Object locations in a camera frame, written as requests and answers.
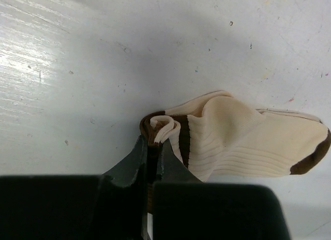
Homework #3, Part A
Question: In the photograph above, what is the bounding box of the cream brown striped sock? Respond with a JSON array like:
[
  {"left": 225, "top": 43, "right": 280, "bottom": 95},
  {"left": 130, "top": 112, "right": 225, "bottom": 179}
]
[{"left": 139, "top": 89, "right": 331, "bottom": 215}]

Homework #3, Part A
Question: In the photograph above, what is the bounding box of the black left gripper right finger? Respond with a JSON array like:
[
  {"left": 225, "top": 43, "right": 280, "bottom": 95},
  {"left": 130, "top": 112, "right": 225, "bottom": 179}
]
[{"left": 153, "top": 140, "right": 203, "bottom": 239}]

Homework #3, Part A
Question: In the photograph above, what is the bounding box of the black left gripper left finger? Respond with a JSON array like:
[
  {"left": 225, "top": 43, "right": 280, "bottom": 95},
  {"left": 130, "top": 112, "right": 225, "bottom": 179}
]
[{"left": 97, "top": 136, "right": 149, "bottom": 239}]

